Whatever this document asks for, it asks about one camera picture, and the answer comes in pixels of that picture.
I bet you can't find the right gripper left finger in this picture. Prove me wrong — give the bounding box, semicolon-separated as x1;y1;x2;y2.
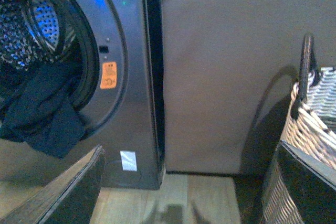
1;145;104;223

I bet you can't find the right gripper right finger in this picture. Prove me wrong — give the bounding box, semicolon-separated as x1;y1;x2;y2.
277;141;335;223

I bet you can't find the dark navy garment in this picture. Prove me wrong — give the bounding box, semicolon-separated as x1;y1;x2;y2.
1;62;85;159

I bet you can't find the grey front-load washing machine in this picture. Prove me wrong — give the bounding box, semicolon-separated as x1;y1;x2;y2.
0;0;165;190

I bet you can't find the woven wicker laundry basket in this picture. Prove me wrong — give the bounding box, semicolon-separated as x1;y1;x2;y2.
258;34;335;223

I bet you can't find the white label sticker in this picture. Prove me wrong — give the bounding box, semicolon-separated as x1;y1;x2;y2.
120;151;138;172

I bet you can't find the orange warning sticker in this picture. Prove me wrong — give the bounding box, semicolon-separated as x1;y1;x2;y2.
100;61;118;89

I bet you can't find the grey cabinet panel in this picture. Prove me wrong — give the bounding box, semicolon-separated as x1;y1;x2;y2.
161;0;335;174

